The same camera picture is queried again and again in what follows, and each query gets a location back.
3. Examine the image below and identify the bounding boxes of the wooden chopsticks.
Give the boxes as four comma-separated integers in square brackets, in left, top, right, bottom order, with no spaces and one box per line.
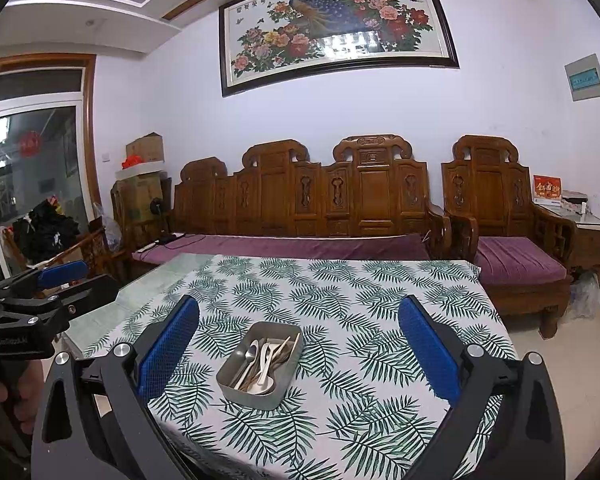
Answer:
[272,332,301,368]

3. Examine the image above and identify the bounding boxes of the pile of dark clothes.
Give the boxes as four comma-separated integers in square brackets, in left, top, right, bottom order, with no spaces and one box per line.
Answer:
[11,199,82,267]

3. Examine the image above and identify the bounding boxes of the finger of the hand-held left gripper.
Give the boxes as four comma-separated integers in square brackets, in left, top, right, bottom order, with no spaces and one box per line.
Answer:
[45,275,120,330]
[0,260,89,302]

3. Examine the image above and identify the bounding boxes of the carved wooden sofa bench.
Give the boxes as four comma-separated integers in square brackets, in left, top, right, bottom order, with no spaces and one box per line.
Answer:
[169,134,453,261]

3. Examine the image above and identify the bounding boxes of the small purple seat cushion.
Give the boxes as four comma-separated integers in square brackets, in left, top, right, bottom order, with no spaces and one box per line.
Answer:
[476,237,568,288]

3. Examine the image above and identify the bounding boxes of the red gift box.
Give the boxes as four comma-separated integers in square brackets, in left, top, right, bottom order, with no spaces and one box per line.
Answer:
[532,175,562,205]

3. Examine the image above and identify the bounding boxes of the metal spoon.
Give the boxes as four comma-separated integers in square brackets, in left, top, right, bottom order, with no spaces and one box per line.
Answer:
[235,340,260,391]

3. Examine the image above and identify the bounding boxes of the leaf print tablecloth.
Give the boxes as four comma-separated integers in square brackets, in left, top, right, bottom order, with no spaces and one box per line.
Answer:
[82,255,518,480]

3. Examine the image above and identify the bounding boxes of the cream plastic spoon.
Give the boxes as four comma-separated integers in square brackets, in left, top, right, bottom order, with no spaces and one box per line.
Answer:
[252,342,277,395]

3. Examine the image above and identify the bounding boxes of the carved wooden armchair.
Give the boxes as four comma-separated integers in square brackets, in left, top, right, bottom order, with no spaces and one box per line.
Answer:
[441,135,576,338]

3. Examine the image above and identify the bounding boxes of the wooden framed glass door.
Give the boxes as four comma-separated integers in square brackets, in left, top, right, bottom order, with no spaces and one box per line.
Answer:
[0,52,102,286]

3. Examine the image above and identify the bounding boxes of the red window ornament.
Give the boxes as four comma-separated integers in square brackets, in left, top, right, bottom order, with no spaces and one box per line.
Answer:
[19,131,42,157]

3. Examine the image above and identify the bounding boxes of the large cardboard box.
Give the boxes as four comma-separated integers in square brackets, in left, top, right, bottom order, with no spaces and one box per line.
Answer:
[114,171,165,225]

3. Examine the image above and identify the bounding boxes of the plastic bag beside armchair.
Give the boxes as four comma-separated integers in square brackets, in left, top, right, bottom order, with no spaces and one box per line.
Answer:
[569,270,600,321]

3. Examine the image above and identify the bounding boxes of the wooden side table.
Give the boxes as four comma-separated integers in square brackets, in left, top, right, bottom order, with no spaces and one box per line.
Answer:
[535,200,600,286]

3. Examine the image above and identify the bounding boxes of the rectangular metal tin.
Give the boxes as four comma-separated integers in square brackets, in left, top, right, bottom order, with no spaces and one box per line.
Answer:
[215,321,305,412]

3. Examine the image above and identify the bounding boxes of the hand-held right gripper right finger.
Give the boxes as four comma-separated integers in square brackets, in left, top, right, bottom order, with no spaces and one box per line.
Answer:
[398,296,566,480]

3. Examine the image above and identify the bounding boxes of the long purple seat cushion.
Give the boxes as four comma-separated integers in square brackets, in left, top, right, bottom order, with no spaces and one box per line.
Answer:
[131,232,431,266]

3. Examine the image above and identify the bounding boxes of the framed peacock flower painting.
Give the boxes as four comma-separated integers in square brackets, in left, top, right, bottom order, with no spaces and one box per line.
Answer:
[219,0,460,98]

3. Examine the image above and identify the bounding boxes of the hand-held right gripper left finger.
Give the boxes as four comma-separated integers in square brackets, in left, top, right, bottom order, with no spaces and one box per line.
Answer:
[31,296,200,480]

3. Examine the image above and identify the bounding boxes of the grey wall electrical panel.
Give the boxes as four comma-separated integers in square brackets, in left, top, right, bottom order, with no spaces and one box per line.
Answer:
[564,53,600,102]

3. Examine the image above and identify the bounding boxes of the brown cardboard box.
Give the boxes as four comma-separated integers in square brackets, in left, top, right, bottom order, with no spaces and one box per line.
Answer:
[126,133,165,163]

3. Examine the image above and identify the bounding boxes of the clear plastic bag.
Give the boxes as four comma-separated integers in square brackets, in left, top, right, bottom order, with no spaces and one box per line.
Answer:
[99,202,126,253]

